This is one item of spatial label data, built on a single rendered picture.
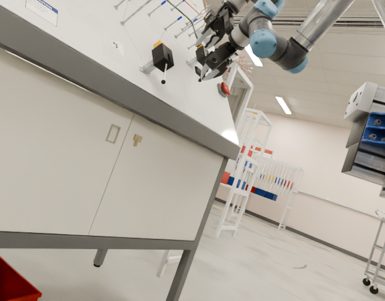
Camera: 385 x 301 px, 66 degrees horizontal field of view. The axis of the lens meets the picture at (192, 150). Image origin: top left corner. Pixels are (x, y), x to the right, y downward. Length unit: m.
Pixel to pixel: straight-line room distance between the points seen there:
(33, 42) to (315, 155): 8.95
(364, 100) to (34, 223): 0.98
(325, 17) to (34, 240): 1.02
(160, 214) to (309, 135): 8.61
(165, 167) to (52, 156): 0.41
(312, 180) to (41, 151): 8.74
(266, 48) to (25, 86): 0.65
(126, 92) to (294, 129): 8.98
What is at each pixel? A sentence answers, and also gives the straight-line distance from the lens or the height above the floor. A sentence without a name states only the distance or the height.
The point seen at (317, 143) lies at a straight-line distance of 9.46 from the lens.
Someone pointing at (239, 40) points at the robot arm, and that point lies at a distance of 1.06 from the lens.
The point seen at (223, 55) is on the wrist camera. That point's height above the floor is 1.10.
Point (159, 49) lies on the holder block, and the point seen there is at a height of 0.99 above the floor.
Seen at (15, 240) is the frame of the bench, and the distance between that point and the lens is 0.88.
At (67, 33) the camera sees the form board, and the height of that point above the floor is 0.90.
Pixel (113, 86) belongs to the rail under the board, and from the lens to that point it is 0.83.
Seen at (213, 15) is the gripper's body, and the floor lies 1.31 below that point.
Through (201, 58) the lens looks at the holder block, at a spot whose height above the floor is 1.12.
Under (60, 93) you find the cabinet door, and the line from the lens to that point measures 0.81.
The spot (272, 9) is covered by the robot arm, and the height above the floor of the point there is 1.24.
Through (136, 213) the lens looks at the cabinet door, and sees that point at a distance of 1.05.
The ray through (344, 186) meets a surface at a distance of 9.15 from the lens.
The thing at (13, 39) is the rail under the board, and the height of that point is 0.82.
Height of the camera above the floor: 0.70
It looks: 3 degrees up
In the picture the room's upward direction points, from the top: 20 degrees clockwise
